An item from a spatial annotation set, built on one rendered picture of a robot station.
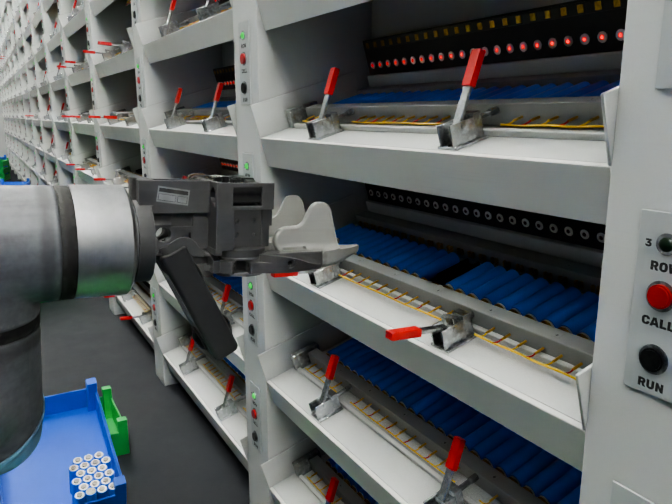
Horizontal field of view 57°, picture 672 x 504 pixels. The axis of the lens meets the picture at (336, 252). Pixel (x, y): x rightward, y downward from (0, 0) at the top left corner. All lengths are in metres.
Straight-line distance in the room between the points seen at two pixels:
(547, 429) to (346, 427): 0.39
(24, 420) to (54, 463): 0.84
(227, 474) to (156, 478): 0.14
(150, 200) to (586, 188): 0.33
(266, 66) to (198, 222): 0.47
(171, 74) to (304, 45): 0.70
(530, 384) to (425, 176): 0.22
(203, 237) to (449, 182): 0.23
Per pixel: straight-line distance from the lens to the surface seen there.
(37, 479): 1.37
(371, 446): 0.84
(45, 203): 0.50
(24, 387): 0.54
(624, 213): 0.46
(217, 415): 1.37
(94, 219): 0.49
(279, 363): 1.04
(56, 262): 0.49
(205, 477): 1.36
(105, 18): 2.34
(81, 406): 1.49
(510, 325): 0.61
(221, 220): 0.52
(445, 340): 0.62
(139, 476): 1.39
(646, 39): 0.45
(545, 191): 0.51
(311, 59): 1.00
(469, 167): 0.56
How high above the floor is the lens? 0.72
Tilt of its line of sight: 13 degrees down
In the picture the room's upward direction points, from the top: straight up
